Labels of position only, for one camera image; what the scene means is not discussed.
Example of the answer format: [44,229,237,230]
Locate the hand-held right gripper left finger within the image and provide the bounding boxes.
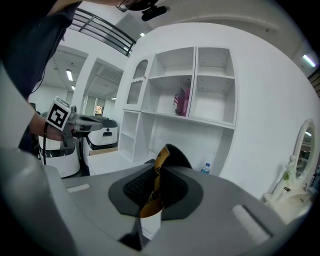
[44,164,158,256]

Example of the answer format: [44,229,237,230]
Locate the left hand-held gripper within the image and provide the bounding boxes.
[45,96,105,148]

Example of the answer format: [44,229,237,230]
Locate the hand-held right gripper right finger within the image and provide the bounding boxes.
[144,166,289,256]

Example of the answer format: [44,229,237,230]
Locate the person's left forearm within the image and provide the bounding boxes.
[29,111,64,141]

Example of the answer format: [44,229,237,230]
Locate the white desk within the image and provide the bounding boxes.
[86,149,157,176]

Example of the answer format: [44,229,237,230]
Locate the white and black machine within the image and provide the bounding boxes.
[37,111,81,179]
[82,115,119,157]

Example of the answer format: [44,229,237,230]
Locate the clear water bottle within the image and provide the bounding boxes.
[200,162,212,176]

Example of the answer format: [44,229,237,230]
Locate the white vanity table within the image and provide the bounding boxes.
[260,183,315,225]

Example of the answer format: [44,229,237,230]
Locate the white shelf unit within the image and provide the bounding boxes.
[117,46,238,177]

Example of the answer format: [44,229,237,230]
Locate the flag print book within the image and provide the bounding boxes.
[173,86,186,116]

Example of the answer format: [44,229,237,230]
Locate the black railing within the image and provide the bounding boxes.
[66,7,137,58]

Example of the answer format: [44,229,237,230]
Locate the pink book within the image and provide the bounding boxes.
[180,86,191,118]

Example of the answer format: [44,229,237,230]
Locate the person's dark shirt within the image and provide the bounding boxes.
[0,0,84,101]

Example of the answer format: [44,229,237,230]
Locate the white oval vanity mirror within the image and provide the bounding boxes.
[291,118,316,186]

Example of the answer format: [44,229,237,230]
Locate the black glasses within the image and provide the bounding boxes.
[115,0,135,12]

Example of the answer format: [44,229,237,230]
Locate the black cable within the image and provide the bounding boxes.
[42,121,49,166]

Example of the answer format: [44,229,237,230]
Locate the black head camera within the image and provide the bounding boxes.
[141,5,169,22]

